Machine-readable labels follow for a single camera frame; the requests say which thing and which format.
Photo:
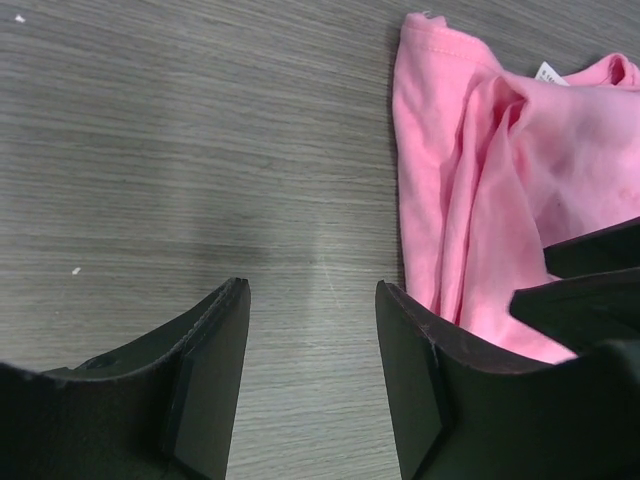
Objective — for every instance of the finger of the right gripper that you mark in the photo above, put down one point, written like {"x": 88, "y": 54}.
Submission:
{"x": 582, "y": 312}
{"x": 609, "y": 249}

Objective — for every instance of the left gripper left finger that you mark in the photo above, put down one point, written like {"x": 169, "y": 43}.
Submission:
{"x": 159, "y": 407}

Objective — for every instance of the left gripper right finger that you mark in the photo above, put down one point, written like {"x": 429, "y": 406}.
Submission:
{"x": 463, "y": 408}

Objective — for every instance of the pink t shirt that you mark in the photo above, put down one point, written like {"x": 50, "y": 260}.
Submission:
{"x": 493, "y": 167}

